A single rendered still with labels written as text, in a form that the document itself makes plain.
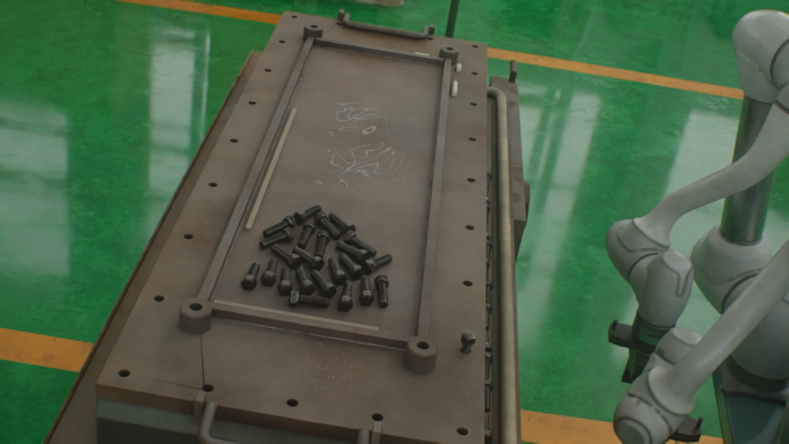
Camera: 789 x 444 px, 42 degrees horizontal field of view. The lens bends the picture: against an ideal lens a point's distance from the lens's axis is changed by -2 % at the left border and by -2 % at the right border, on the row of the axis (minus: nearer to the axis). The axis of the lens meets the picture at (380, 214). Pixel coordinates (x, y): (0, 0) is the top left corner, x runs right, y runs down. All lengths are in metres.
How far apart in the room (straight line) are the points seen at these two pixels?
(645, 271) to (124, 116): 3.05
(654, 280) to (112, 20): 4.17
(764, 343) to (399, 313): 1.26
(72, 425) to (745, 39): 1.59
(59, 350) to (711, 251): 2.02
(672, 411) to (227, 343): 0.91
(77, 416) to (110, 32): 4.46
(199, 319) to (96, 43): 4.37
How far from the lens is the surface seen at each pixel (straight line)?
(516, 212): 1.95
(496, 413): 1.46
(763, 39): 2.29
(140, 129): 4.72
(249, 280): 1.38
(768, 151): 2.22
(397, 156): 1.76
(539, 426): 3.37
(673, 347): 2.03
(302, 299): 1.36
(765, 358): 2.49
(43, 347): 3.45
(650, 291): 2.29
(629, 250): 2.38
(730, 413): 2.48
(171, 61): 5.42
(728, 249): 2.54
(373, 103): 1.93
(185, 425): 1.24
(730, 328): 1.89
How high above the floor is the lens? 2.17
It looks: 31 degrees down
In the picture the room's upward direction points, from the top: 9 degrees clockwise
